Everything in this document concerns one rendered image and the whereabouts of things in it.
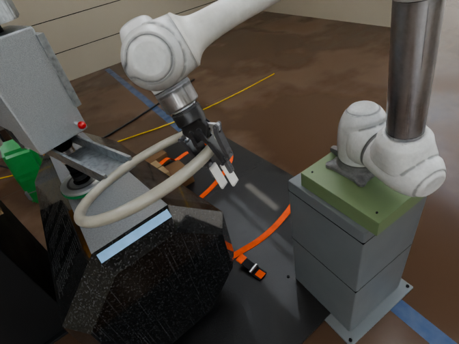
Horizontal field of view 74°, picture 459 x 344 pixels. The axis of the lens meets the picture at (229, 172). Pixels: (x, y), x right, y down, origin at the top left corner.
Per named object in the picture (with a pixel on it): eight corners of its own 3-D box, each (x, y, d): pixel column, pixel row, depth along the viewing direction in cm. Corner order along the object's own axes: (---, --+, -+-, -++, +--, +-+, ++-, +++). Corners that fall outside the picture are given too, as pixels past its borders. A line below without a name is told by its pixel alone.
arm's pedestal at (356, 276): (340, 233, 203) (348, 132, 153) (413, 288, 168) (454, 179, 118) (283, 277, 186) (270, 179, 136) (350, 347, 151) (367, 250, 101)
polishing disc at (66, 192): (57, 181, 150) (56, 179, 150) (99, 161, 158) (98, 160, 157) (65, 203, 136) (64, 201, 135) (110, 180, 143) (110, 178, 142)
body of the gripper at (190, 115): (203, 95, 74) (222, 127, 78) (179, 106, 79) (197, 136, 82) (188, 108, 69) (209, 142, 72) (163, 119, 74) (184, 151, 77)
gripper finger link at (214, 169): (210, 167, 80) (208, 168, 80) (223, 188, 82) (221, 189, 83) (215, 161, 82) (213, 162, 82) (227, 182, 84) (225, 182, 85)
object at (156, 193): (59, 221, 97) (52, 213, 96) (168, 139, 124) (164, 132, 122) (120, 244, 60) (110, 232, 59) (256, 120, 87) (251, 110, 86)
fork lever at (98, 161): (20, 149, 143) (14, 140, 140) (57, 127, 153) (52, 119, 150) (100, 193, 104) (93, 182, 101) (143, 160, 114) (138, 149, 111)
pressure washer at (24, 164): (33, 187, 313) (-27, 112, 258) (67, 174, 319) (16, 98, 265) (29, 208, 286) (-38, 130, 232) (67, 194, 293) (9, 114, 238)
